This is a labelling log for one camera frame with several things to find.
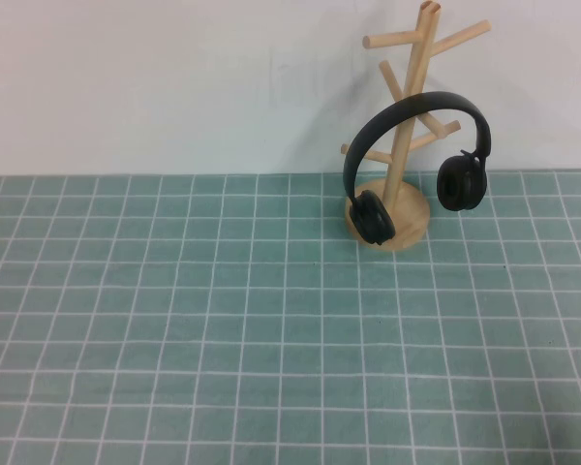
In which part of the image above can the black over-ear headphones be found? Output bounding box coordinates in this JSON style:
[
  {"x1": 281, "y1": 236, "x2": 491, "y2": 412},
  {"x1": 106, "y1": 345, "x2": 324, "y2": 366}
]
[{"x1": 342, "y1": 90, "x2": 494, "y2": 247}]

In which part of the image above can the wooden branched headphone stand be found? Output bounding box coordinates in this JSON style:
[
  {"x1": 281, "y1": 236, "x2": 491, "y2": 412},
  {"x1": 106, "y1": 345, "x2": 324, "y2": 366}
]
[{"x1": 340, "y1": 0, "x2": 493, "y2": 254}]

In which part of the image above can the teal white-grid tablecloth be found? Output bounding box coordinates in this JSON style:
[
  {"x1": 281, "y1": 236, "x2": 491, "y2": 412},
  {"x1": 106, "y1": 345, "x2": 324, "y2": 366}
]
[{"x1": 0, "y1": 169, "x2": 581, "y2": 465}]

